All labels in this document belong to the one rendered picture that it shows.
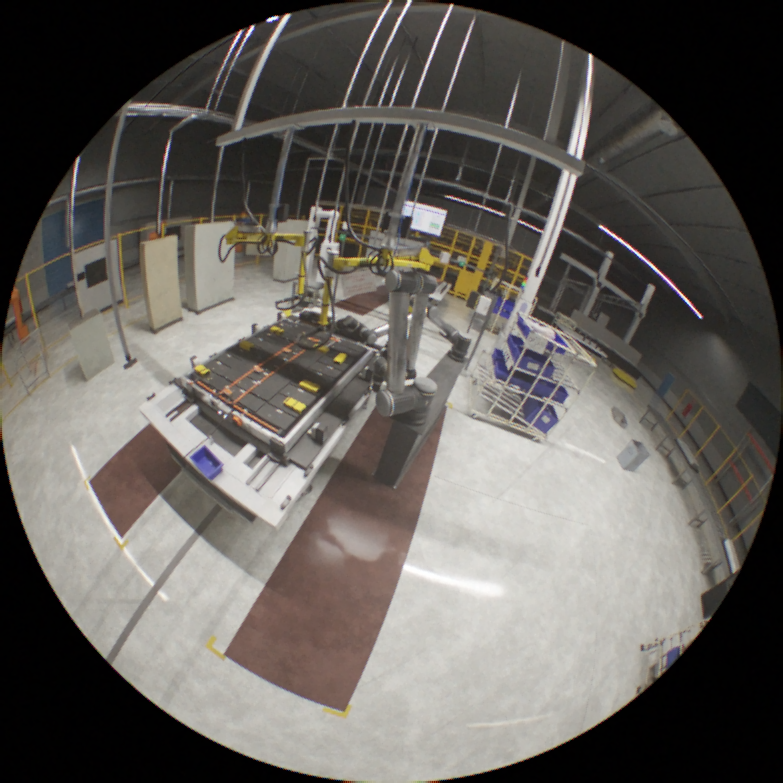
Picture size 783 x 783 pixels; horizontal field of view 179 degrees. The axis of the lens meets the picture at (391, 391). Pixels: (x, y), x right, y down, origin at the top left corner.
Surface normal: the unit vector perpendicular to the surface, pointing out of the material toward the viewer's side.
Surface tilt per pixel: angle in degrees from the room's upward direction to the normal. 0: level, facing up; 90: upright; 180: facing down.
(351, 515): 0
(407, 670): 0
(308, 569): 0
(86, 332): 90
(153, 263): 90
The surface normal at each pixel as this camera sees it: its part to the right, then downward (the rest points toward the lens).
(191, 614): 0.23, -0.77
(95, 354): 0.92, 0.37
